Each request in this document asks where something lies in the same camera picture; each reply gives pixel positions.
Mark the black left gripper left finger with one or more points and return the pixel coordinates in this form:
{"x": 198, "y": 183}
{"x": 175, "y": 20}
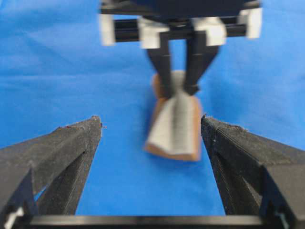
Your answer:
{"x": 47, "y": 174}

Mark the brown and white sponge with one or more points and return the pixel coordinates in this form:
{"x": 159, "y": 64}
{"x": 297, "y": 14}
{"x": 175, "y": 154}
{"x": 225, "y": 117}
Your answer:
{"x": 175, "y": 127}

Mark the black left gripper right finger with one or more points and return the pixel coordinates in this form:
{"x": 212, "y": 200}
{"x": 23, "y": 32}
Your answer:
{"x": 253, "y": 172}

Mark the blue cloth mat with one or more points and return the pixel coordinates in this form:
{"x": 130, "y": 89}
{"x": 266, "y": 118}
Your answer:
{"x": 54, "y": 71}

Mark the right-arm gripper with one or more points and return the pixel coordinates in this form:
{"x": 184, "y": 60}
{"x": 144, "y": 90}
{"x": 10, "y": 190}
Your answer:
{"x": 205, "y": 23}

